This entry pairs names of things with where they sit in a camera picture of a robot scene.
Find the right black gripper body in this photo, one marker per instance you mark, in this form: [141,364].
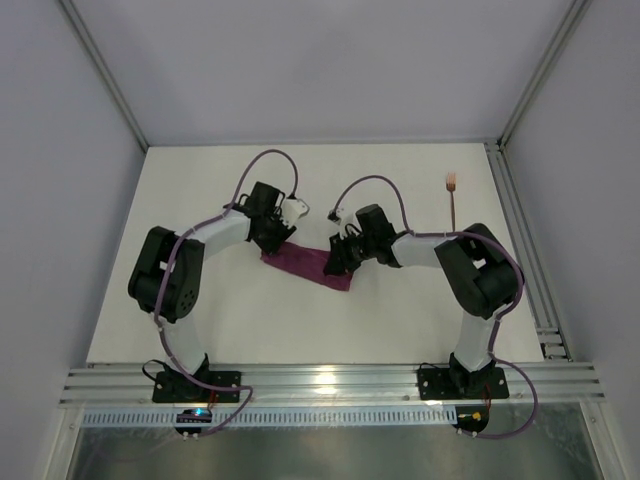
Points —
[340,254]

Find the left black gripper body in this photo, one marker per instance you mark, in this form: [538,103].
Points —
[275,235]

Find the purple cloth napkin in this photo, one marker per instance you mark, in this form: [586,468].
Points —
[307,263]

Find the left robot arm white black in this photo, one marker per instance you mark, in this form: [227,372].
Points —
[165,281]

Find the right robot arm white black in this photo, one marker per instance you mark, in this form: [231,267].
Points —
[485,281]

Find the left controller board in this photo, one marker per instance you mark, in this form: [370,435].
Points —
[193,421]

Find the controller board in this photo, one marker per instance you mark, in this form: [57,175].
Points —
[471,421]
[193,421]

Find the right controller board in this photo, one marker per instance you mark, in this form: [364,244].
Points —
[471,421]

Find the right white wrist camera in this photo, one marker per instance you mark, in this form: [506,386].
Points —
[340,219]

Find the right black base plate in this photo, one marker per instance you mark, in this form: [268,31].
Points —
[435,382]

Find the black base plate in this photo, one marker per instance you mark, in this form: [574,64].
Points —
[435,382]
[173,387]

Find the right side aluminium rail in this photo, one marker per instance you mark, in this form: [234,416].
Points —
[540,300]

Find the aluminium rail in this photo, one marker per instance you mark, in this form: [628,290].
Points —
[321,385]
[540,300]

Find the slotted grey cable duct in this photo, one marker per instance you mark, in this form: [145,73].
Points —
[252,417]

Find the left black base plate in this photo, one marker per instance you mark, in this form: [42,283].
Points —
[173,387]

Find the aluminium front rail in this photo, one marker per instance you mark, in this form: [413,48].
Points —
[321,385]

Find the left corner frame post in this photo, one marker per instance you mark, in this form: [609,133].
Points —
[91,49]

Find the corner frame post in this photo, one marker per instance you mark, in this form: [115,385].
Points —
[553,51]
[91,49]

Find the right corner frame post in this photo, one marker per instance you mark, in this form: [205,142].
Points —
[553,51]

